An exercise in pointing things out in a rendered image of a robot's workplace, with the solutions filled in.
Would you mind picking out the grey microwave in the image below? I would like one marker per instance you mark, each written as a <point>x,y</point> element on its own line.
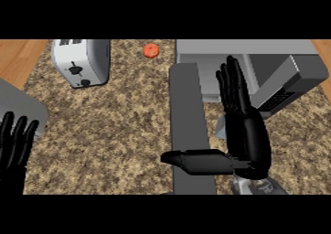
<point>243,47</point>

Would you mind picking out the pale blue-white milk carton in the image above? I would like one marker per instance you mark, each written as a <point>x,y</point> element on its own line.
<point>220,129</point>

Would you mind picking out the grey appliance with rounded corner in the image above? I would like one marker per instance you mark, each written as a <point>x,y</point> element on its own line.
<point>13,100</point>

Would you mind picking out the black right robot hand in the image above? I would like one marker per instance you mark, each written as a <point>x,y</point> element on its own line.
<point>245,137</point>

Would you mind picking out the silver toaster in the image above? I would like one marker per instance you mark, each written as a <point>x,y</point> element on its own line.
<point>80,61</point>

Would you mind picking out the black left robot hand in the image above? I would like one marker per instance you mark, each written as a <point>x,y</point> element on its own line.
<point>7,152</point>

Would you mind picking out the orange-red round fruit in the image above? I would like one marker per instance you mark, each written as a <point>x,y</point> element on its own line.
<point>150,50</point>

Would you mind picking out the dark grey microwave door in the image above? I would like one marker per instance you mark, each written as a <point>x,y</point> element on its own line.
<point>187,106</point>

